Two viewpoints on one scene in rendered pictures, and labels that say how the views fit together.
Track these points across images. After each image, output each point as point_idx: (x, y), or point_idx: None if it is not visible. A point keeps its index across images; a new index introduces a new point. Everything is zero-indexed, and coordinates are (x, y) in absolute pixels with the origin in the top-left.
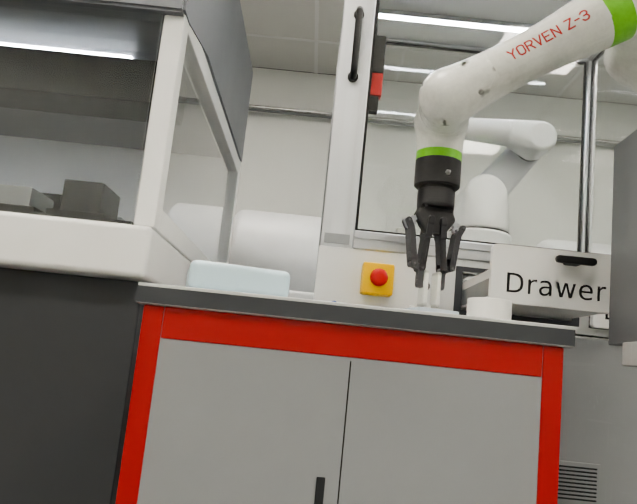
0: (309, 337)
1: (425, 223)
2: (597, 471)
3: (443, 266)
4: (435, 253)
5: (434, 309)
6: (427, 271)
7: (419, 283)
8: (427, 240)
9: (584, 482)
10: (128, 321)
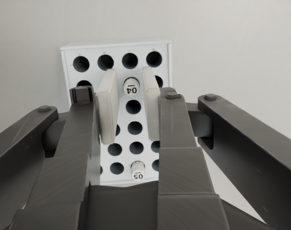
0: None
1: (231, 216)
2: None
3: (84, 107)
4: (99, 181)
5: (129, 42)
6: (153, 89)
7: (169, 89)
8: (177, 145)
9: None
10: None
